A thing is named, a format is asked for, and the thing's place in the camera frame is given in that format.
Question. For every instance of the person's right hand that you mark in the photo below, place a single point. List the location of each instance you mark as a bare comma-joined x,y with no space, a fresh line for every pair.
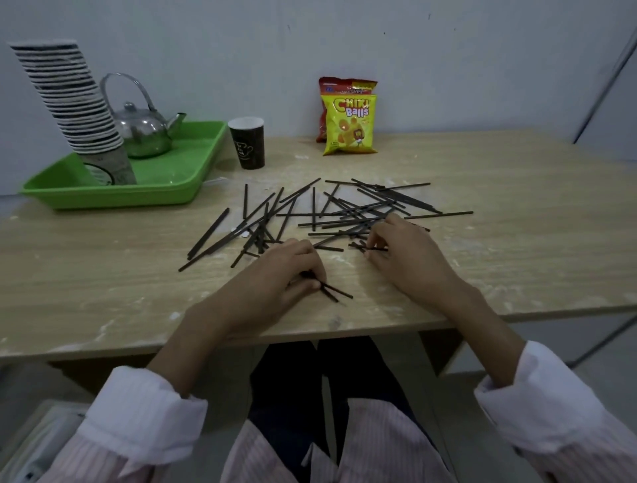
413,263

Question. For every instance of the person's left hand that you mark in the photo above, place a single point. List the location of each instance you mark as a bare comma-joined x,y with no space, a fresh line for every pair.
263,288

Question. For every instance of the person's left thumb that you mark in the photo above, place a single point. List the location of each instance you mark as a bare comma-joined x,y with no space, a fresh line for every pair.
304,287

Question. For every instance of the person's right thumb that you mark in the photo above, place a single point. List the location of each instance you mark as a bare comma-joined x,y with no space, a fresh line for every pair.
379,263

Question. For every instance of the thin black stick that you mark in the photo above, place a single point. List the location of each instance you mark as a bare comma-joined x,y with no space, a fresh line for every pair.
339,291
358,246
331,295

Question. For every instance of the person's left forearm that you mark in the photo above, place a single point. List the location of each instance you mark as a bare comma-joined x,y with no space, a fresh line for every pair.
186,343

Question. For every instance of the person's right forearm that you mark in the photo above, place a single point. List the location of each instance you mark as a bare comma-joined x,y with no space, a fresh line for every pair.
490,333

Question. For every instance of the pile of black sticks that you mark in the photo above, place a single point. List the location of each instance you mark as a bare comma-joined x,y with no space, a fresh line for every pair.
354,213

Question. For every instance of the dark trousers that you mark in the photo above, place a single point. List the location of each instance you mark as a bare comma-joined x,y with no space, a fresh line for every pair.
288,388

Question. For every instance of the yellow snack packet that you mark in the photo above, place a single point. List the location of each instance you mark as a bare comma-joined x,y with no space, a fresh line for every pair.
349,127

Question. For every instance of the black paper cup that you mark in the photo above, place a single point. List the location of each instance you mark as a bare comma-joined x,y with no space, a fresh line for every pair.
247,144

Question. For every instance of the pink striped shirt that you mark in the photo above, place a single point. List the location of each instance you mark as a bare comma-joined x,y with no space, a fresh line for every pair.
378,448

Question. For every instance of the green plastic tray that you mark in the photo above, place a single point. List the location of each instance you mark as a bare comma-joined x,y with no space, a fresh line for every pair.
164,175

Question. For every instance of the red snack packet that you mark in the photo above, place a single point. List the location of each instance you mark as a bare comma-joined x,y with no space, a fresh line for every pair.
343,85

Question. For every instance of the steel kettle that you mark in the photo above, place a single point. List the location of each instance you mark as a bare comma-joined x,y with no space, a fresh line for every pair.
144,132

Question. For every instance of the dark metal bar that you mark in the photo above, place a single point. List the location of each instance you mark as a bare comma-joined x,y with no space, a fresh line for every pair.
597,102
607,339

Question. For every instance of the stack of white paper cups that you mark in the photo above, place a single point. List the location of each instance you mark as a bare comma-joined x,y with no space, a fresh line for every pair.
74,99

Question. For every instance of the white plastic container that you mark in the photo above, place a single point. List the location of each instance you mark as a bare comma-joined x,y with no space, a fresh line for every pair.
35,448

